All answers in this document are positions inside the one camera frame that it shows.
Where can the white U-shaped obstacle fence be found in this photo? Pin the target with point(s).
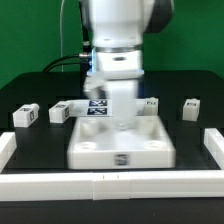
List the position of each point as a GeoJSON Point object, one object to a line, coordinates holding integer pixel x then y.
{"type": "Point", "coordinates": [102, 186]}

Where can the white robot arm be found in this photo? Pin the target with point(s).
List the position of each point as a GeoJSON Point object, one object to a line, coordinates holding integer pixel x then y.
{"type": "Point", "coordinates": [118, 27]}

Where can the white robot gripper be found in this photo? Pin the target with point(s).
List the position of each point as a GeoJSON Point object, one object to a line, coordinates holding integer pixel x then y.
{"type": "Point", "coordinates": [123, 95]}

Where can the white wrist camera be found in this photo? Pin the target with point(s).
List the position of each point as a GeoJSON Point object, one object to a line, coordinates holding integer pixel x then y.
{"type": "Point", "coordinates": [94, 88]}

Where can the white square tabletop part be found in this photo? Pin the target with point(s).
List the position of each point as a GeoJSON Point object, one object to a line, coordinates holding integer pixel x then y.
{"type": "Point", "coordinates": [96, 143]}

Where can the white marker base plate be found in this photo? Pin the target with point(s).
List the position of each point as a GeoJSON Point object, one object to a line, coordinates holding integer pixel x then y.
{"type": "Point", "coordinates": [101, 108]}

